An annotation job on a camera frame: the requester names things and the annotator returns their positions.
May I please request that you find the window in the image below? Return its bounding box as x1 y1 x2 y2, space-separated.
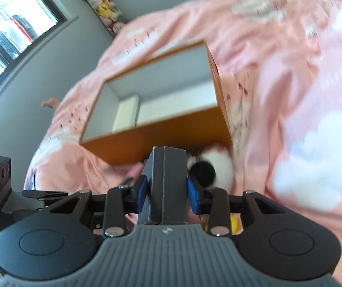
0 0 67 97

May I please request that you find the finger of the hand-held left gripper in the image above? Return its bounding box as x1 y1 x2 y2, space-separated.
21 189 70 209

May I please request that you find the small white box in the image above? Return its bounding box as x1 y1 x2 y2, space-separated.
112 94 141 134

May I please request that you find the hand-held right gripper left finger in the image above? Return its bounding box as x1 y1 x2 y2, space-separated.
44 175 148 238

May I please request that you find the white cardboard box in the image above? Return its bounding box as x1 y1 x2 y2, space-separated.
79 39 233 167

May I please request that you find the hanging plush toy organizer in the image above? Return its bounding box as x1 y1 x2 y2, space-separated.
66 0 127 38

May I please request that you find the white and black plush toy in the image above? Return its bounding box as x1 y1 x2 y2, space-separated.
186 145 236 193

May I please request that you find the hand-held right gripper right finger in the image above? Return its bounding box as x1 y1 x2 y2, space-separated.
187 177 286 236

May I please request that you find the pink plush pouch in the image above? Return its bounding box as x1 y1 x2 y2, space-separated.
125 161 146 183

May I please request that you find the pink cloud print blanket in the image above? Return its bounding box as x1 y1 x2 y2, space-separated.
24 0 342 287

